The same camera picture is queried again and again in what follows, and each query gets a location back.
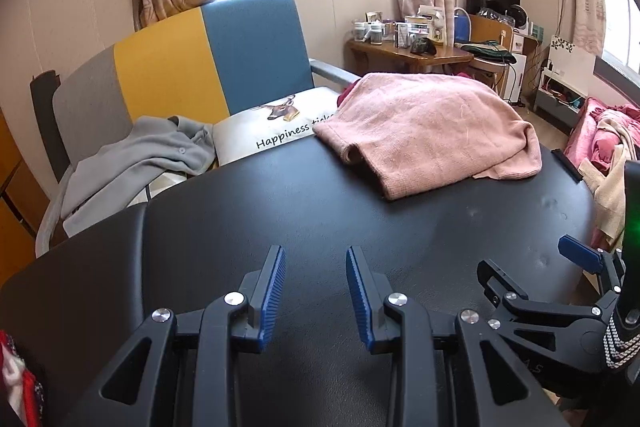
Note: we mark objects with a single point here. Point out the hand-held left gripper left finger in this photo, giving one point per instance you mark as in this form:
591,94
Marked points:
270,302

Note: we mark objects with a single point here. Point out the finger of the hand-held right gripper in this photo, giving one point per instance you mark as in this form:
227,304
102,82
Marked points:
500,279
580,253

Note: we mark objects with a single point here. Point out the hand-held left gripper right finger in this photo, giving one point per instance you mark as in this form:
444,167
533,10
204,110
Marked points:
359,302

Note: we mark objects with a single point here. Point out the pink knit sweater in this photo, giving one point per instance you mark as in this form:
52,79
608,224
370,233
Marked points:
425,122

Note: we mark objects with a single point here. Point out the cream cloth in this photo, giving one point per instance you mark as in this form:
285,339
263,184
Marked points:
612,192

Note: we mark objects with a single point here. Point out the pink bedding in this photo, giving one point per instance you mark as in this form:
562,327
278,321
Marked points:
590,127

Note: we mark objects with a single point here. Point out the white shelf unit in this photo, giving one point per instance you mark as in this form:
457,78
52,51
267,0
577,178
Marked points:
570,57

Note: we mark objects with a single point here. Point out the white printed cushion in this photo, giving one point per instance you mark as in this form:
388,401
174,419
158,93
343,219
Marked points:
280,127

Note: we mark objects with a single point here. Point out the small window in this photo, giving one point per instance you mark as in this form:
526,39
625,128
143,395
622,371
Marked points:
622,17

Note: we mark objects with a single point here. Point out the grey garment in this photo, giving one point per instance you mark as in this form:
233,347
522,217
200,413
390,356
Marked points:
130,167

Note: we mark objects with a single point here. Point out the dark red garment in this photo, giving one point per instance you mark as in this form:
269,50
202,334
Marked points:
345,96

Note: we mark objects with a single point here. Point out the dark green cloth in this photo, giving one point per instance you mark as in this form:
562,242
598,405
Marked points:
487,52

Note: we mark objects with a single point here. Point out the small desk fan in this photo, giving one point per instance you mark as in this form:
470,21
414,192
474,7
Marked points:
515,17

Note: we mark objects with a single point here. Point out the wooden chair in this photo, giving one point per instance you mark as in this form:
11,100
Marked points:
492,32

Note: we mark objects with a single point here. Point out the dark pouch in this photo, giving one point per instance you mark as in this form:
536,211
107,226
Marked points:
424,47

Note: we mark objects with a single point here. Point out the wooden side table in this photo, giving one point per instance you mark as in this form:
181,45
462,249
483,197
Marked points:
395,57

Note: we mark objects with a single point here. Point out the grey yellow blue sofa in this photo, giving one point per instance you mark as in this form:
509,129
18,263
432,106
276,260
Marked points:
165,72

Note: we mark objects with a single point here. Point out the white carton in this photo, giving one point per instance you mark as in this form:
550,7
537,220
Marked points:
437,24

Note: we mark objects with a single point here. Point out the red white knitted garment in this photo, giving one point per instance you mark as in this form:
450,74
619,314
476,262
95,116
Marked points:
20,387

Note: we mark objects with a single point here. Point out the wooden wardrobe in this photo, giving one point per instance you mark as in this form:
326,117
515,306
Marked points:
15,217

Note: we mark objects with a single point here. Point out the glass jar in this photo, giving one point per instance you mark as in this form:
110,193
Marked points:
361,33

